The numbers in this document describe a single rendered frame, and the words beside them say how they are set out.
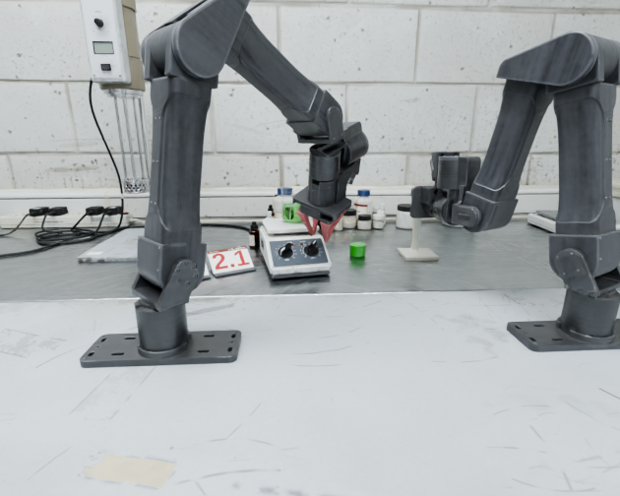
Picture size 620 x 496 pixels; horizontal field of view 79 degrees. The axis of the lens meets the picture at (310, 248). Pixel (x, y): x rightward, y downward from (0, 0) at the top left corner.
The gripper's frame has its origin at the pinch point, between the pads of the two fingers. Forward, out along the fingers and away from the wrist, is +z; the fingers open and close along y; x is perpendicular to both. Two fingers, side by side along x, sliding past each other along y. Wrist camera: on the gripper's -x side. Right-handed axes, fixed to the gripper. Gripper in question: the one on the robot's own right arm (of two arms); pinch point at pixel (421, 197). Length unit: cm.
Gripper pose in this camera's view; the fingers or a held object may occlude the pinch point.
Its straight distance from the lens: 93.4
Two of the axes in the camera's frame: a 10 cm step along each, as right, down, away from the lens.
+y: -10.0, 0.3, -0.3
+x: 0.2, 9.7, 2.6
